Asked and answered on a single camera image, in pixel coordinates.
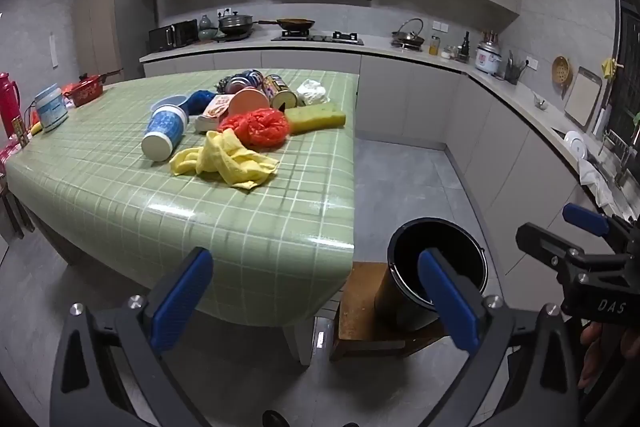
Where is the white plate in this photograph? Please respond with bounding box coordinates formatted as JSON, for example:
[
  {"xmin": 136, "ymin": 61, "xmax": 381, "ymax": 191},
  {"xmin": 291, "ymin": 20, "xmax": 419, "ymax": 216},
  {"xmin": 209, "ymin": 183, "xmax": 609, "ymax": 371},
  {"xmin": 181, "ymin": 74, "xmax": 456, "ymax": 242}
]
[{"xmin": 564, "ymin": 130, "xmax": 587, "ymax": 160}]

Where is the yellow cloth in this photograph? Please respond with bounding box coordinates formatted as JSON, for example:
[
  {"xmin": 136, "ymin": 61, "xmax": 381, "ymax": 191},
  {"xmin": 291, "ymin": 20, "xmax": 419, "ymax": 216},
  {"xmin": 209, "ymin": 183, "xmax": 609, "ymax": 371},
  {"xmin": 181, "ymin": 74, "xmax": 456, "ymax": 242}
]
[
  {"xmin": 601, "ymin": 58, "xmax": 626, "ymax": 82},
  {"xmin": 169, "ymin": 128, "xmax": 280, "ymax": 190}
]

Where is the beige refrigerator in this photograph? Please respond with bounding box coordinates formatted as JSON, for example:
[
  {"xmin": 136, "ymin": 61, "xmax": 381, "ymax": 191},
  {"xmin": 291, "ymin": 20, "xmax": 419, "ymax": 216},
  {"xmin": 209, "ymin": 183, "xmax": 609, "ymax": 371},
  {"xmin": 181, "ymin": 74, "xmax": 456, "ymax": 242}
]
[{"xmin": 75, "ymin": 0, "xmax": 153, "ymax": 85}]

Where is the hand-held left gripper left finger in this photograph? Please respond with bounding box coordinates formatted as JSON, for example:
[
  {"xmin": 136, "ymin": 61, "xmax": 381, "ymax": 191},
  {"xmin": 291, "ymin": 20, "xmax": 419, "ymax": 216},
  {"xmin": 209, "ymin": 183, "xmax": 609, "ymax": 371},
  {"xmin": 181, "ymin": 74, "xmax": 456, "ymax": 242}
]
[{"xmin": 49, "ymin": 247, "xmax": 216, "ymax": 427}]

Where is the metal faucet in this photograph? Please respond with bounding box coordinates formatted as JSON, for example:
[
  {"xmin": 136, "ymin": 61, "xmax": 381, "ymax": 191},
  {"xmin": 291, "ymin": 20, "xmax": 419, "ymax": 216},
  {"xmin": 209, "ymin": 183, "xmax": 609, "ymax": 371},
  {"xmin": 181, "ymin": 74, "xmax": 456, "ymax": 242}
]
[{"xmin": 615, "ymin": 134, "xmax": 638, "ymax": 188}]

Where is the table with green plaid tablecloth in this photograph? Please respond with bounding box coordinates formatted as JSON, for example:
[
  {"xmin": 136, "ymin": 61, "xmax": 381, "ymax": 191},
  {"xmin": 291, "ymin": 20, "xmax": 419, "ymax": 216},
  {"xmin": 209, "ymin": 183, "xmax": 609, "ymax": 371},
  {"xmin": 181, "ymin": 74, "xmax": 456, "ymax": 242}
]
[{"xmin": 5, "ymin": 69, "xmax": 362, "ymax": 368}]

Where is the wok with handle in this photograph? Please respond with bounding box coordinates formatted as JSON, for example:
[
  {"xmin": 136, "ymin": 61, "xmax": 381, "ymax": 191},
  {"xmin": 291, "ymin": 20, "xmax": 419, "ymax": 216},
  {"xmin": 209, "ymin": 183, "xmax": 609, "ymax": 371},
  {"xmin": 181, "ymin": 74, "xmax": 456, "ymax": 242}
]
[{"xmin": 257, "ymin": 18, "xmax": 317, "ymax": 32}]

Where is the white and red carton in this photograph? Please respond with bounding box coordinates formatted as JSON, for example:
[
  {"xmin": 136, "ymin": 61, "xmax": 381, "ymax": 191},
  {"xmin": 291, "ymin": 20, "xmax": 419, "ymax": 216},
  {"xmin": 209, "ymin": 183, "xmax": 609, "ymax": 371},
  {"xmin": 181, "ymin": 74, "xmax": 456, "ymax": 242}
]
[{"xmin": 194, "ymin": 94, "xmax": 232, "ymax": 132}]

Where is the person's right hand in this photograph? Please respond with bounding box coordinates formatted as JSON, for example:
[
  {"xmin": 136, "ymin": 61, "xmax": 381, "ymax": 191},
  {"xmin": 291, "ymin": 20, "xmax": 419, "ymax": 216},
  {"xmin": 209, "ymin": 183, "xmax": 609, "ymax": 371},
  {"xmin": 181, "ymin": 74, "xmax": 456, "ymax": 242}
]
[{"xmin": 576, "ymin": 322, "xmax": 640, "ymax": 390}]

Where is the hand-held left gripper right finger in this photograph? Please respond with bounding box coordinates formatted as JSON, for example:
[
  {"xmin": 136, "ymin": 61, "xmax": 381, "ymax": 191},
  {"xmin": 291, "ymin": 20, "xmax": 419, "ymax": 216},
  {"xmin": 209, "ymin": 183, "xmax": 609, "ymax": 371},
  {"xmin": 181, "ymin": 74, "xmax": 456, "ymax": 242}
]
[{"xmin": 417, "ymin": 248, "xmax": 583, "ymax": 427}]

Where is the white rice cooker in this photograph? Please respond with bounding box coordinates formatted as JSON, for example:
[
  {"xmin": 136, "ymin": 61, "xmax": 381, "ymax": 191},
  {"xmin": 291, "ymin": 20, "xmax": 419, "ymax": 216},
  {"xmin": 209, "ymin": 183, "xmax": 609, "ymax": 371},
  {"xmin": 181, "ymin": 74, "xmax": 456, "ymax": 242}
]
[{"xmin": 474, "ymin": 32, "xmax": 503, "ymax": 76}]

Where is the red pot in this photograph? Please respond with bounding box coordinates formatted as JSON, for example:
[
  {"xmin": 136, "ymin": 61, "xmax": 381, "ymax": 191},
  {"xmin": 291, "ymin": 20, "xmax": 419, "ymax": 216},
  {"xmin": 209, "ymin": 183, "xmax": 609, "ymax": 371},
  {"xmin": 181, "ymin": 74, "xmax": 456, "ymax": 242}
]
[{"xmin": 62, "ymin": 69, "xmax": 123, "ymax": 108}]

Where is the small yellow and black box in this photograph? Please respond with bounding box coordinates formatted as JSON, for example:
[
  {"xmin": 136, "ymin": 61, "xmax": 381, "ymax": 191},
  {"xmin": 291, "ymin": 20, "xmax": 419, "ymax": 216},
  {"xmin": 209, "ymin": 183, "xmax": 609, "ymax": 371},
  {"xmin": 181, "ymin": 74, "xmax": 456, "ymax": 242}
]
[{"xmin": 11, "ymin": 117, "xmax": 30, "ymax": 150}]

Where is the blue paper bowl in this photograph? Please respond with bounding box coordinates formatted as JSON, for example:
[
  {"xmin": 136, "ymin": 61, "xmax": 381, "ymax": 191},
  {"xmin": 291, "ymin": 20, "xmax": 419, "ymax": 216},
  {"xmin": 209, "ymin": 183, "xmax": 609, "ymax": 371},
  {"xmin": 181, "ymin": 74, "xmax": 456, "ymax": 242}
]
[{"xmin": 141, "ymin": 95, "xmax": 191, "ymax": 162}]

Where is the metal kettle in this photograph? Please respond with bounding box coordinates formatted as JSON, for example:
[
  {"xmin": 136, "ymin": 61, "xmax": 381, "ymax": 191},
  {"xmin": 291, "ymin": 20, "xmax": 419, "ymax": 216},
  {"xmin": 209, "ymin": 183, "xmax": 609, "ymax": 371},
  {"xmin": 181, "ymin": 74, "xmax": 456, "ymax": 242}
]
[{"xmin": 391, "ymin": 18, "xmax": 426, "ymax": 48}]

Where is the black bucket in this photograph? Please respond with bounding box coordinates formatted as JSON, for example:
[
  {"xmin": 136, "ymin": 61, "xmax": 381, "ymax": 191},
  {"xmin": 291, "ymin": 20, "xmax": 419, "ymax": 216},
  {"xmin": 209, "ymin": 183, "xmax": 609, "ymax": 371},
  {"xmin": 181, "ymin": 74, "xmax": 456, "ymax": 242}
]
[{"xmin": 387, "ymin": 218, "xmax": 488, "ymax": 333}]

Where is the grey pot with lid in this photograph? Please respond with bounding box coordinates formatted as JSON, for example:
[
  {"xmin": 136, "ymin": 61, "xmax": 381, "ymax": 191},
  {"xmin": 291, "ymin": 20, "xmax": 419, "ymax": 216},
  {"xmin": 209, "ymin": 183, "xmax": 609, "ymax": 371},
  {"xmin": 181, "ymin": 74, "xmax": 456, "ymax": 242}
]
[{"xmin": 218, "ymin": 12, "xmax": 256, "ymax": 35}]

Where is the wooden stool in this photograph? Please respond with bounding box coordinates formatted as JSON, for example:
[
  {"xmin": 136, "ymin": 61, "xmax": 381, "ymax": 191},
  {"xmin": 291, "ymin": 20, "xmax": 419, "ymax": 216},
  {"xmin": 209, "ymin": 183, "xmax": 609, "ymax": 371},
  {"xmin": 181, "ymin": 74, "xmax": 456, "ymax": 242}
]
[{"xmin": 330, "ymin": 261, "xmax": 451, "ymax": 363}]

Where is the bamboo strainer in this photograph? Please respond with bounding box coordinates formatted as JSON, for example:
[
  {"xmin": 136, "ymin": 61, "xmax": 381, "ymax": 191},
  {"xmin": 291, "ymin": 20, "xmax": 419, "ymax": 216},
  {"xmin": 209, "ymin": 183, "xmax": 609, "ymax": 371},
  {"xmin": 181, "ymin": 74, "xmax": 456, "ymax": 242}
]
[{"xmin": 551, "ymin": 56, "xmax": 573, "ymax": 100}]

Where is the white dishcloth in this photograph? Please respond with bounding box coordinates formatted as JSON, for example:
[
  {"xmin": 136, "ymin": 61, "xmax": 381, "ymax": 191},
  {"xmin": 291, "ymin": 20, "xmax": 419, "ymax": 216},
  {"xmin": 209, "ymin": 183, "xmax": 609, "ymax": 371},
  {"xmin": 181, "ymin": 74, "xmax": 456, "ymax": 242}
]
[{"xmin": 578, "ymin": 158, "xmax": 618, "ymax": 208}]

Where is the yellow hanging cloth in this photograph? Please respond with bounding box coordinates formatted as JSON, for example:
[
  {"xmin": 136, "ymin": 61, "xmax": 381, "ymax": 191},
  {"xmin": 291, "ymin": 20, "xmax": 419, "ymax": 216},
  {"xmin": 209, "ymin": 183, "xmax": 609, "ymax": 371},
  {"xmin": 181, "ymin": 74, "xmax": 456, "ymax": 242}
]
[{"xmin": 601, "ymin": 58, "xmax": 626, "ymax": 82}]

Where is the red plastic bag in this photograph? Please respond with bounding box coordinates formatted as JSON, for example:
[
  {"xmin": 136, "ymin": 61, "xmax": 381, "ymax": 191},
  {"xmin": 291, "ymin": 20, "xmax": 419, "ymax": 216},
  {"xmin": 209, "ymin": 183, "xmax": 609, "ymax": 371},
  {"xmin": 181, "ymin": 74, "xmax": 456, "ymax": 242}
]
[{"xmin": 217, "ymin": 107, "xmax": 292, "ymax": 150}]

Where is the cutting board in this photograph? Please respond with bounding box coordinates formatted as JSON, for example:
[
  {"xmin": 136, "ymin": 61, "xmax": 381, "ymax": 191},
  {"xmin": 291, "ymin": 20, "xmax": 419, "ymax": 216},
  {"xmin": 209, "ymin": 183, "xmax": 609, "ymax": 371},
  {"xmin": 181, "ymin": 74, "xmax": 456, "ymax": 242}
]
[{"xmin": 564, "ymin": 67, "xmax": 603, "ymax": 128}]

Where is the black utensil holder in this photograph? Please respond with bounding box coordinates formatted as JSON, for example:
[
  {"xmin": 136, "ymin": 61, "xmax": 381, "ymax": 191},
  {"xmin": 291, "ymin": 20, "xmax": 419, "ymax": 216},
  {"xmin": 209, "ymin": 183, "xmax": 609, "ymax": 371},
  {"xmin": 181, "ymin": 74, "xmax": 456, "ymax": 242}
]
[{"xmin": 502, "ymin": 51, "xmax": 526, "ymax": 85}]

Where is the red paper cup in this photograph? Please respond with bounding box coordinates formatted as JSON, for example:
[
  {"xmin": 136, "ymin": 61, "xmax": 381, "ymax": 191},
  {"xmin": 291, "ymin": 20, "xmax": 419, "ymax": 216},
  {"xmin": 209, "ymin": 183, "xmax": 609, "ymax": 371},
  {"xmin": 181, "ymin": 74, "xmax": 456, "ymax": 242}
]
[{"xmin": 227, "ymin": 87, "xmax": 271, "ymax": 118}]

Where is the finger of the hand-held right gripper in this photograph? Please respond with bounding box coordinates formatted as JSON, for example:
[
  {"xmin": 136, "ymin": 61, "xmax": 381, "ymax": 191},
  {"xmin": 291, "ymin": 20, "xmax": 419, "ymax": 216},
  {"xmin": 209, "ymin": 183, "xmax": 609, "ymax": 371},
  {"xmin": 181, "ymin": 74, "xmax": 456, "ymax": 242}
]
[
  {"xmin": 562, "ymin": 203, "xmax": 640, "ymax": 254},
  {"xmin": 516, "ymin": 222, "xmax": 602, "ymax": 296}
]

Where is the yellow and red can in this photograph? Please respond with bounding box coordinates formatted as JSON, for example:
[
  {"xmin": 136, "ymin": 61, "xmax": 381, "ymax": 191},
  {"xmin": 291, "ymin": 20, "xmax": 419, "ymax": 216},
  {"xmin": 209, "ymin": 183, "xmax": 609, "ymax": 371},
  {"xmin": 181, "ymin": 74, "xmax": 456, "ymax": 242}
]
[{"xmin": 261, "ymin": 74, "xmax": 300, "ymax": 112}]

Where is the white paper towel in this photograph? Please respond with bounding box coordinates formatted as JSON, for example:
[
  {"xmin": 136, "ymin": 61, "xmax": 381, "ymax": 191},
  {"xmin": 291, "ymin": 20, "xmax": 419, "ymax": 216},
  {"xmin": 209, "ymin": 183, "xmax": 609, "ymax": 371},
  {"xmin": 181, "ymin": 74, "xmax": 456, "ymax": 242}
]
[{"xmin": 296, "ymin": 79, "xmax": 331, "ymax": 106}]

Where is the yellow-green sponge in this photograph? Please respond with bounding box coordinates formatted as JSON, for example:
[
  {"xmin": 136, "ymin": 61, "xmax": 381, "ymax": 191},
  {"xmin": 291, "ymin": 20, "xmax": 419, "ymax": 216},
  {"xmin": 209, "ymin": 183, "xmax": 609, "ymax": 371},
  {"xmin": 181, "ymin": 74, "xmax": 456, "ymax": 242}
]
[{"xmin": 285, "ymin": 103, "xmax": 347, "ymax": 135}]

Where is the black gas stove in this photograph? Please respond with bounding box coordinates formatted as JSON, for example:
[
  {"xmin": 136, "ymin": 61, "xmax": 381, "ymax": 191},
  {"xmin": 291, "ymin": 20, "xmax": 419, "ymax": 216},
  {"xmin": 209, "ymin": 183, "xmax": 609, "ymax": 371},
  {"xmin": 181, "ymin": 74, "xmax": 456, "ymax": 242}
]
[{"xmin": 271, "ymin": 32, "xmax": 365, "ymax": 46}]

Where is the black toaster oven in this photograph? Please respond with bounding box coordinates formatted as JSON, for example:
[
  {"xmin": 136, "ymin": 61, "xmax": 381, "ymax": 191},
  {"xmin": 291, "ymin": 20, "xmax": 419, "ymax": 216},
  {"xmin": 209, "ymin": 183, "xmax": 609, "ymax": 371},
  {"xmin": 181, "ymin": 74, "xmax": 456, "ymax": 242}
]
[{"xmin": 148, "ymin": 19, "xmax": 199, "ymax": 54}]

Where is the window with dark grille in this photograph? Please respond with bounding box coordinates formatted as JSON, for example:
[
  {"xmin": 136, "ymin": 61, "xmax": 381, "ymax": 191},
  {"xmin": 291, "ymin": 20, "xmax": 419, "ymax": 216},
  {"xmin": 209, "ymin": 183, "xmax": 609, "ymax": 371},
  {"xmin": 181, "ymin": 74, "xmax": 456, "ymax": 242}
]
[{"xmin": 605, "ymin": 0, "xmax": 640, "ymax": 142}]

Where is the kitchen counter with cabinets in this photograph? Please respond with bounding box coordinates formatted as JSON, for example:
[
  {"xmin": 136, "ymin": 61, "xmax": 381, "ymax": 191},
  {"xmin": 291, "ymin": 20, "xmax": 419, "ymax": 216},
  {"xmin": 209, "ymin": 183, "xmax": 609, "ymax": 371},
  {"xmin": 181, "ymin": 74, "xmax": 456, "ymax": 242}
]
[{"xmin": 139, "ymin": 38, "xmax": 640, "ymax": 288}]

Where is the blue soda can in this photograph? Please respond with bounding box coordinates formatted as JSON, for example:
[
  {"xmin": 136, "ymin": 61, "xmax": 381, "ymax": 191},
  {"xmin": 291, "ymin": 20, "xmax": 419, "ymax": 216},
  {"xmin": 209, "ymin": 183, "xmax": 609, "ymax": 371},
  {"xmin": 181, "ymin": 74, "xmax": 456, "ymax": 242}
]
[{"xmin": 231, "ymin": 69, "xmax": 265, "ymax": 94}]

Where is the red thermos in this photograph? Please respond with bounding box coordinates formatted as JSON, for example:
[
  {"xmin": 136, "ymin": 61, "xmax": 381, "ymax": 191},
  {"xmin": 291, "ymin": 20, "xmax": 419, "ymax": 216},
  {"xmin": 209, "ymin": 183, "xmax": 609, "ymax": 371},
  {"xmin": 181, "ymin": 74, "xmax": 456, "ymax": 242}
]
[{"xmin": 0, "ymin": 72, "xmax": 22, "ymax": 138}]

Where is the white and blue jar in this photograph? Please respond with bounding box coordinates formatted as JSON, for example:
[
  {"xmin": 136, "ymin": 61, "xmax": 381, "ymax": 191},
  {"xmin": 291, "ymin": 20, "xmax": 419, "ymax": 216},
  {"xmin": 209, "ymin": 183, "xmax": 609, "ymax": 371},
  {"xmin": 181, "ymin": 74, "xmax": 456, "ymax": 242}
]
[{"xmin": 34, "ymin": 83, "xmax": 69, "ymax": 132}]

